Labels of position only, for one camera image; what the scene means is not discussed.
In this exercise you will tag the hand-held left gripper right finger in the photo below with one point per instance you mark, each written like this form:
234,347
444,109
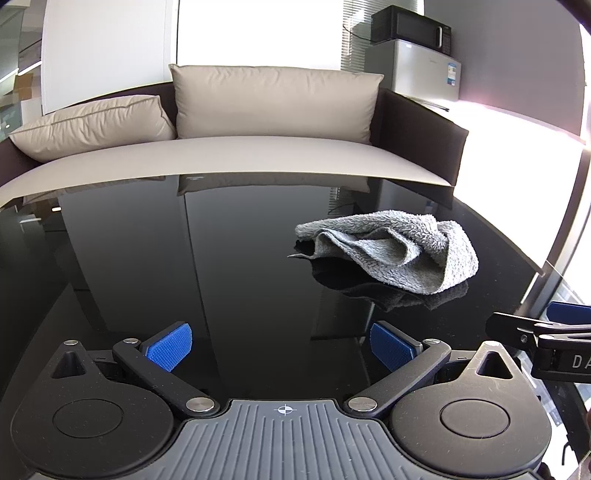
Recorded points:
390,347

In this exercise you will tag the brown cardboard box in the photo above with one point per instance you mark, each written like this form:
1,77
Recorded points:
24,86

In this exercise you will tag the silver mini fridge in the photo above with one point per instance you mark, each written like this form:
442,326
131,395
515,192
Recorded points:
415,69

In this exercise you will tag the brown sofa with beige seat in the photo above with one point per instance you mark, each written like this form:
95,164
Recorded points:
231,159

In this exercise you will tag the grey fluffy towel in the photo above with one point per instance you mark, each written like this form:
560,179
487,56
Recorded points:
415,258

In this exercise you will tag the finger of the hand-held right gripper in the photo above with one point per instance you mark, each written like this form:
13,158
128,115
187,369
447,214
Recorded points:
570,314
512,325

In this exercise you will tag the small beige cushion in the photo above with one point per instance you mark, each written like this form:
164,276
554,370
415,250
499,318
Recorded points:
92,127

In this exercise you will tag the black microwave oven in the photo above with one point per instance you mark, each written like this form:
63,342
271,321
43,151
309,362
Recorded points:
406,25

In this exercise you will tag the window blind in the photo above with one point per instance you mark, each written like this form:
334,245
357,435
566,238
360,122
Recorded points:
355,41

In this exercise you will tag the large beige cushion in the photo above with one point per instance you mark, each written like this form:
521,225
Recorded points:
277,104

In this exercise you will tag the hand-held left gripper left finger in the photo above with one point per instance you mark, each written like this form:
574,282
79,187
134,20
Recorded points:
168,349

